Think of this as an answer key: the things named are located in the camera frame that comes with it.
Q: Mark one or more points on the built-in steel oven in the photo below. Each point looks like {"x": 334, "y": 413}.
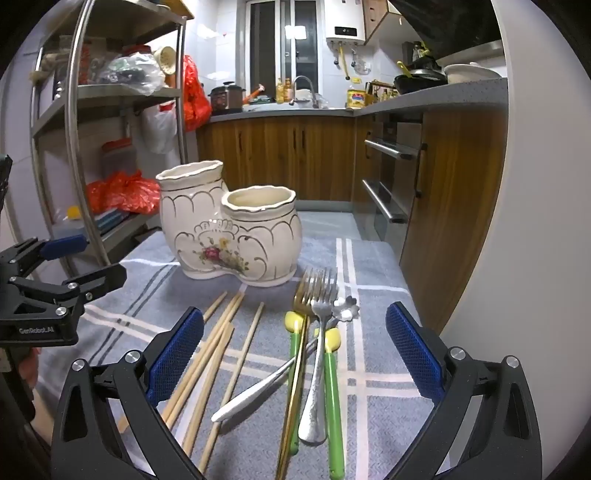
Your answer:
{"x": 392, "y": 184}

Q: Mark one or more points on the black wok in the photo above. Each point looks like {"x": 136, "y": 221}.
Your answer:
{"x": 420, "y": 81}

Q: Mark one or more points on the wooden wall cabinet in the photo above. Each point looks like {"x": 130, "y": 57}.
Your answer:
{"x": 376, "y": 21}

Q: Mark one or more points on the wooden chopstick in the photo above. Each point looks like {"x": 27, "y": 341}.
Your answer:
{"x": 207, "y": 392}
{"x": 235, "y": 378}
{"x": 227, "y": 324}
{"x": 220, "y": 322}
{"x": 216, "y": 306}

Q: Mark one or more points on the white floral ceramic utensil holder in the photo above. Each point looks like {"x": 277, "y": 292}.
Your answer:
{"x": 258, "y": 235}

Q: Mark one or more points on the dark rice cooker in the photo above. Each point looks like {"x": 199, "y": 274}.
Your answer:
{"x": 225, "y": 98}

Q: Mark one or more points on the white water heater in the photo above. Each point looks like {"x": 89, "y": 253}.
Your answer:
{"x": 346, "y": 21}

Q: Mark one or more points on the yellow strainer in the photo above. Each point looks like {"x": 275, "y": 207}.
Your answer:
{"x": 166, "y": 60}

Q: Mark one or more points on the wooden kitchen cabinet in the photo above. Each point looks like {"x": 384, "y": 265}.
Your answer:
{"x": 277, "y": 157}

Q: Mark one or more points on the amber condiment bottles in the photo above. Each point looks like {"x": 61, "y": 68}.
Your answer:
{"x": 284, "y": 91}

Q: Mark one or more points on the black range hood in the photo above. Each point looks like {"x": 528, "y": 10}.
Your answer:
{"x": 443, "y": 23}

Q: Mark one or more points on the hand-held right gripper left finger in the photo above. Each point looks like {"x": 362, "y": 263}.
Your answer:
{"x": 178, "y": 355}

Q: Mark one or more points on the silver fork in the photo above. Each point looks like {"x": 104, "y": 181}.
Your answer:
{"x": 314, "y": 415}

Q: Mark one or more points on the grey plaid tablecloth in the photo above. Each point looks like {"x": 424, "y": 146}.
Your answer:
{"x": 369, "y": 323}

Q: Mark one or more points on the metal shelf rack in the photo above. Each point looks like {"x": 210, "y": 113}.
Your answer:
{"x": 83, "y": 92}

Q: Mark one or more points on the clear plastic bag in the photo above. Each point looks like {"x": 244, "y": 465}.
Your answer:
{"x": 131, "y": 74}

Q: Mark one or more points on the white plastic bag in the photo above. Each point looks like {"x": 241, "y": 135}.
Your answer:
{"x": 159, "y": 131}

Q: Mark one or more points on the gold fork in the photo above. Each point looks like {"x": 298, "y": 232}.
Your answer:
{"x": 295, "y": 369}

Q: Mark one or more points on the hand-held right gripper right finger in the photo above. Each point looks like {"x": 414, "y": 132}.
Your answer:
{"x": 413, "y": 350}

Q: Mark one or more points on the white cooking pot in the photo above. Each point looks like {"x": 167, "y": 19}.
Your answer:
{"x": 471, "y": 73}

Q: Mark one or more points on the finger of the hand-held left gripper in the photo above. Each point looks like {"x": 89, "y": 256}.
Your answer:
{"x": 64, "y": 244}
{"x": 101, "y": 277}

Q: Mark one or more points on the hanging red plastic bag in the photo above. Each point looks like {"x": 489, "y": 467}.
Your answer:
{"x": 196, "y": 97}

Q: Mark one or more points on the metal faucet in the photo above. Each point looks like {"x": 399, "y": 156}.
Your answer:
{"x": 307, "y": 85}

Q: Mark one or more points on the person's left hand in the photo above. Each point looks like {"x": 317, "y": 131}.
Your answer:
{"x": 33, "y": 369}

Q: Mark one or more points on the yellow oil bottle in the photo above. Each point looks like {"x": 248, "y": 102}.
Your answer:
{"x": 356, "y": 98}

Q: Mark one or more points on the red lid plastic container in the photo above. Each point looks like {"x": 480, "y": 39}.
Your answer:
{"x": 117, "y": 159}

